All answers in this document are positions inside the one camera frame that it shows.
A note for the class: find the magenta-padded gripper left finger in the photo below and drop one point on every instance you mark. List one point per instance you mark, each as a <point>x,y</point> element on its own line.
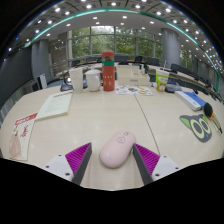
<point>76,156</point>

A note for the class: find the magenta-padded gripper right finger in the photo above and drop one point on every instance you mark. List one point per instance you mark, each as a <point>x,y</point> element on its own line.
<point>148,159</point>

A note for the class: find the pink computer mouse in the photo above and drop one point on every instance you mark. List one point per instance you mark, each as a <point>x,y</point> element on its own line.
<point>117,149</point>

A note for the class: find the cat face mouse pad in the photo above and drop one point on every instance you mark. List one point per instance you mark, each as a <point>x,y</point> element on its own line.
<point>198,127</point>

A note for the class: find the white paper booklet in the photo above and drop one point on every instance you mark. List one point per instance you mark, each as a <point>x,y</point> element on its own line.
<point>55,105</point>

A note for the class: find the red and white leaflet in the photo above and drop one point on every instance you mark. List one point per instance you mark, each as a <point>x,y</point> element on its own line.
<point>21,136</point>

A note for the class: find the colourful sticker sheet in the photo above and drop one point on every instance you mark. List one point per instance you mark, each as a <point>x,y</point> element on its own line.
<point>133,90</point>

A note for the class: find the blue and white book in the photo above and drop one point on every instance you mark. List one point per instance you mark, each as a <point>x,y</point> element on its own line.
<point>191,99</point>

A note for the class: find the green printed paper cup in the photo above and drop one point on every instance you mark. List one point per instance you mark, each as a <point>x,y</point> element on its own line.
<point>162,81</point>

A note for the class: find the red drink bottle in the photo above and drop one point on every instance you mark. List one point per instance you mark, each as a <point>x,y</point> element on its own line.
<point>108,75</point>

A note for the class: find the dark office chairs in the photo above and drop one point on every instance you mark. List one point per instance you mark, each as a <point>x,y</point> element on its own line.
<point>152,61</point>

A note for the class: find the ceiling lights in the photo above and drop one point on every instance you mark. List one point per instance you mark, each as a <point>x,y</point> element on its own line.
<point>88,6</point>

